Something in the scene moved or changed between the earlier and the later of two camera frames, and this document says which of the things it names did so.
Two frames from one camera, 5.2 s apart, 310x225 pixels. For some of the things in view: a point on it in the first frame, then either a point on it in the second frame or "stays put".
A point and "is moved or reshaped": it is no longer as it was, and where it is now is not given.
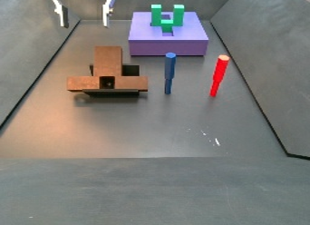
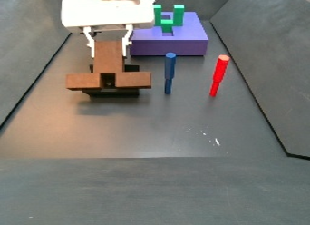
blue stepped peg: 169,71 stays put
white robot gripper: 58,9 to 93,9
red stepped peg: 219,73 stays put
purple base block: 187,39 stays put
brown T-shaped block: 108,66 is moved or reshaped
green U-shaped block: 167,24 stays put
